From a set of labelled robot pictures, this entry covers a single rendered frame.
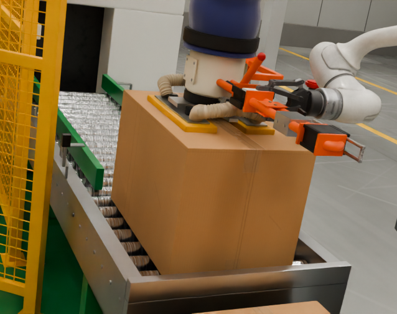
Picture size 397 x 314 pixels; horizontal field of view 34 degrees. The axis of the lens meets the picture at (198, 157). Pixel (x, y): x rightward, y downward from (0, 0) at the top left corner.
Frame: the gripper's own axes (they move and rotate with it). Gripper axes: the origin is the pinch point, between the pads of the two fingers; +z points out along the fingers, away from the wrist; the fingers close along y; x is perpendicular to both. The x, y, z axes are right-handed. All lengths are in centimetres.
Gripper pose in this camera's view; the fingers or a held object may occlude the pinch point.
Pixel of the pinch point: (253, 99)
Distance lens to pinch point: 174.2
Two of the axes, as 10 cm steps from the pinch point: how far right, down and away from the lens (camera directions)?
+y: -1.6, 9.4, 3.0
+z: -9.1, -0.2, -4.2
